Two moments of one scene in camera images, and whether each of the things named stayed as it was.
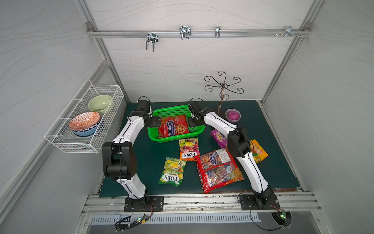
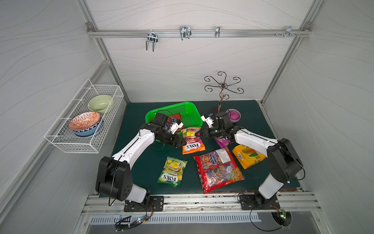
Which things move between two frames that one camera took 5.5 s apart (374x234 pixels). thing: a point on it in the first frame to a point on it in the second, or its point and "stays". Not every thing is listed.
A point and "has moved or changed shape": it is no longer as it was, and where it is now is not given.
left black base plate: (156, 204) stays
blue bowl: (88, 132) stays
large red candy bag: (217, 168) stays
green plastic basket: (153, 132) has moved or changed shape
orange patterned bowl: (84, 120) stays
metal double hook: (152, 37) stays
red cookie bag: (172, 125) has moved or changed shape
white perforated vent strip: (118, 220) stays
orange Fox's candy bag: (189, 148) has moved or changed shape
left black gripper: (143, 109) to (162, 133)
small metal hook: (217, 30) stays
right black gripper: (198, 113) to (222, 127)
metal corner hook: (288, 30) stays
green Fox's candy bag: (173, 171) stays
